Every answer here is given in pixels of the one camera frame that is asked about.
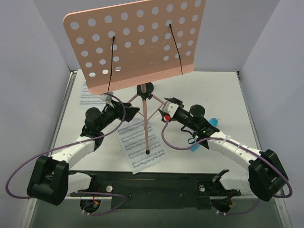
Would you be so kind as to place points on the pink perforated music stand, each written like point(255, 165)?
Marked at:
point(134, 43)

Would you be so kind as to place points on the near sheet music page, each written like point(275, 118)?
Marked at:
point(131, 137)

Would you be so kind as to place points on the blue toy microphone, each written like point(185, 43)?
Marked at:
point(205, 129)

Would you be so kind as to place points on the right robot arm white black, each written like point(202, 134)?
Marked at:
point(265, 175)

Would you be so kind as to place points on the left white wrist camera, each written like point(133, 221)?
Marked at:
point(107, 98)

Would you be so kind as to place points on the sheet music page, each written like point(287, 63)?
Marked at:
point(131, 137)
point(88, 100)

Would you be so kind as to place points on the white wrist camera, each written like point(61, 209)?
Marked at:
point(107, 98)
point(169, 109)

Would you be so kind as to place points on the black microphone desk stand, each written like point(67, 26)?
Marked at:
point(146, 89)

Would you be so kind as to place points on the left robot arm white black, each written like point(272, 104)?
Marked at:
point(57, 166)

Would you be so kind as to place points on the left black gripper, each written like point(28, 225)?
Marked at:
point(124, 110)

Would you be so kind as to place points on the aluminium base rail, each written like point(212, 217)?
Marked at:
point(152, 190)

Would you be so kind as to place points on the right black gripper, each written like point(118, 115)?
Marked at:
point(161, 112)

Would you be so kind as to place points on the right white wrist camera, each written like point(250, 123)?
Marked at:
point(169, 109)

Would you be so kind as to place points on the far sheet music page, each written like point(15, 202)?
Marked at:
point(88, 100)

